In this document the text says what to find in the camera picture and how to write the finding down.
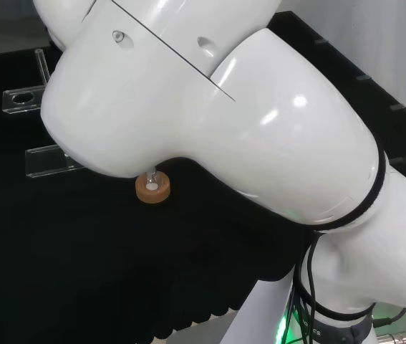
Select clear acrylic funnel stand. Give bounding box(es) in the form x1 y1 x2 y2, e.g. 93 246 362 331
1 49 84 179

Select black bench cloth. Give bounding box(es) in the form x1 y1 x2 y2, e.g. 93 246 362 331
0 10 406 340

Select brown cork ring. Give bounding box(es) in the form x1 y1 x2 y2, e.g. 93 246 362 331
135 173 172 205

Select braided cable with metal plug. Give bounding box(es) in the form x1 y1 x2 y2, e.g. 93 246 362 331
373 331 406 344

